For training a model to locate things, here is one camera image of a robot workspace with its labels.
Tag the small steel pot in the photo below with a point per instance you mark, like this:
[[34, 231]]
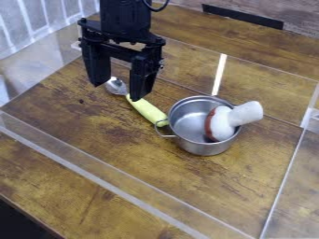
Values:
[[182, 125]]

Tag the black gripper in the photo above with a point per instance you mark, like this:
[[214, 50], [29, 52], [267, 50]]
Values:
[[124, 23]]

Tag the green handled metal spoon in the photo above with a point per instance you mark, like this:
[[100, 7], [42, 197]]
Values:
[[149, 112]]

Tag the black bar on wall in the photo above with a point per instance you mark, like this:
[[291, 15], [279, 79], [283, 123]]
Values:
[[240, 16]]

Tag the toy mushroom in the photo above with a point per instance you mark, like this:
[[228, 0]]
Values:
[[224, 119]]

